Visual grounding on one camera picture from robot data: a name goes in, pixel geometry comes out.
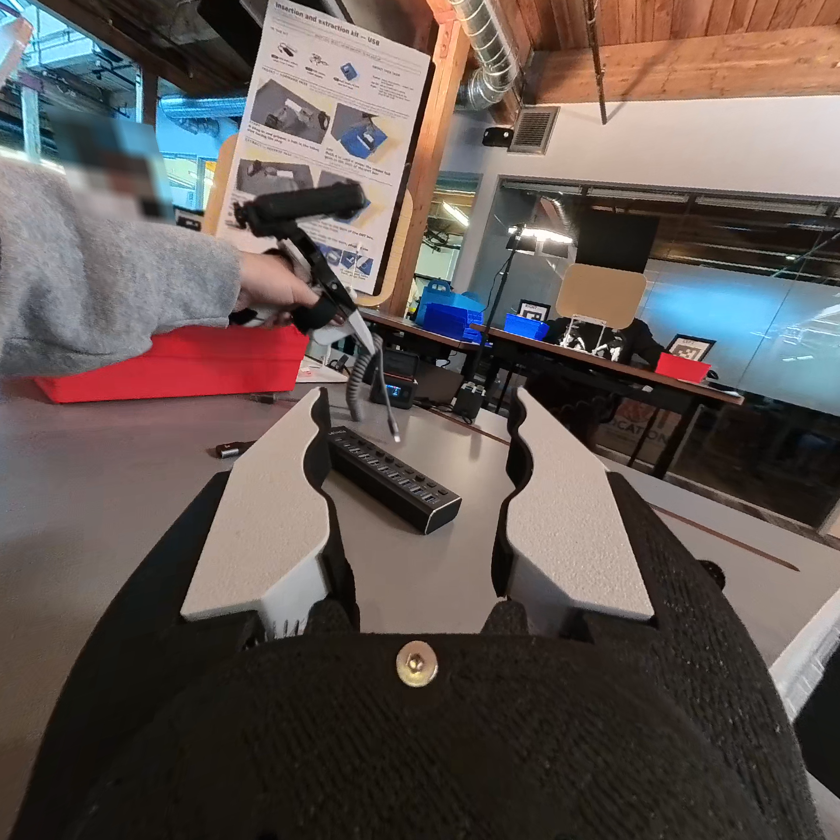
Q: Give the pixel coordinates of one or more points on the small red plastic bin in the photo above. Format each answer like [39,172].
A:
[682,367]

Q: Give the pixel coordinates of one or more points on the silver air duct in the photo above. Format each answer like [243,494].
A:
[489,59]

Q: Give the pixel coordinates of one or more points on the black monitor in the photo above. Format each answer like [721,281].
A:
[617,243]

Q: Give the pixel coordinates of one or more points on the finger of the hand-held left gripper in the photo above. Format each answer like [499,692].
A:
[358,331]

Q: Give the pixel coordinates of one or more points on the framed black white tag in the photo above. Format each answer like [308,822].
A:
[535,308]
[692,348]

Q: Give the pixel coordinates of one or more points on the small black wall speaker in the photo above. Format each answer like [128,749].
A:
[497,136]

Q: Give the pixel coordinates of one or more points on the printed instruction poster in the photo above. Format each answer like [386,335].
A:
[308,79]

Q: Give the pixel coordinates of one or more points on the metal vent grille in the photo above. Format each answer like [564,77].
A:
[533,130]

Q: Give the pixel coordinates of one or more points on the pile of blue bins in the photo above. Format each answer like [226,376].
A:
[446,315]

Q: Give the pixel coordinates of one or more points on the large red plastic bin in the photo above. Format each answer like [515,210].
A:
[197,367]

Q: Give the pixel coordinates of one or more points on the single blue plastic bin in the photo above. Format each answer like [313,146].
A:
[525,328]

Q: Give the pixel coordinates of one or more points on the black usb hub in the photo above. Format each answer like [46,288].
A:
[394,472]

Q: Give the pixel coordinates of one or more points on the person's left hand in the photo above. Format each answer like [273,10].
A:
[269,282]

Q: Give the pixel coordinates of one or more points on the wooden post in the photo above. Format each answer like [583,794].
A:
[426,197]

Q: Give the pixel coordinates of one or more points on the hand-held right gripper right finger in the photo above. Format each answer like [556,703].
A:
[577,525]

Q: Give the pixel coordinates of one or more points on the small black display device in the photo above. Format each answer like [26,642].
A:
[397,367]

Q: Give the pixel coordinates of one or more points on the person's left forearm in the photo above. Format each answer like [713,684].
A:
[98,282]

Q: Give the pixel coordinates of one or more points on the studio light on stand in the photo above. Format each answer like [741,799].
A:
[538,239]

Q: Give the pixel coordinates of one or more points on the brown wooden table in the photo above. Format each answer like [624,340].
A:
[610,365]

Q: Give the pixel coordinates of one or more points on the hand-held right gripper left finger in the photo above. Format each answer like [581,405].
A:
[262,525]

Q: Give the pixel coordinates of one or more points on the white paper sheet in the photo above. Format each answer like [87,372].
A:
[321,374]

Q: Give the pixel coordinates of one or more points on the dark hanging rod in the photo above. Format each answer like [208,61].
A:
[597,65]

